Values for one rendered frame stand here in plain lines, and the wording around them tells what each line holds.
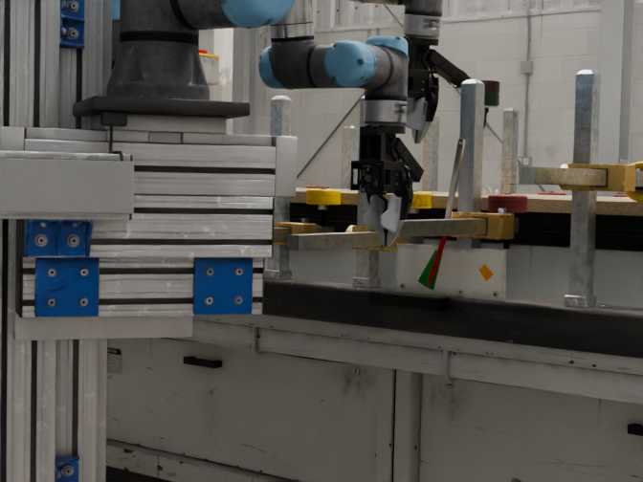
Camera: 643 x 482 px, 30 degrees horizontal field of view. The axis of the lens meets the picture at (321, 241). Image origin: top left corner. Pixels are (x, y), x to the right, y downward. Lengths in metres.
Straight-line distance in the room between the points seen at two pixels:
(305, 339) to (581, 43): 8.08
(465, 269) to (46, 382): 0.91
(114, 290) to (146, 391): 1.65
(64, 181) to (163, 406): 1.84
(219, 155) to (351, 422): 1.32
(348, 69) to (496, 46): 9.08
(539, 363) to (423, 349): 0.27
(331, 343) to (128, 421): 0.98
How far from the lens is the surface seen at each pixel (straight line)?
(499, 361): 2.43
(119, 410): 3.50
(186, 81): 1.74
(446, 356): 2.49
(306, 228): 2.67
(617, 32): 10.22
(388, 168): 2.07
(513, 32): 10.96
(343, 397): 2.95
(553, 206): 2.52
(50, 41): 1.91
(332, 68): 2.00
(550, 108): 10.69
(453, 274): 2.43
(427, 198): 2.62
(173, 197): 1.74
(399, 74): 2.09
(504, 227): 2.38
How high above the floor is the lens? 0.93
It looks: 3 degrees down
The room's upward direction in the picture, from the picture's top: 1 degrees clockwise
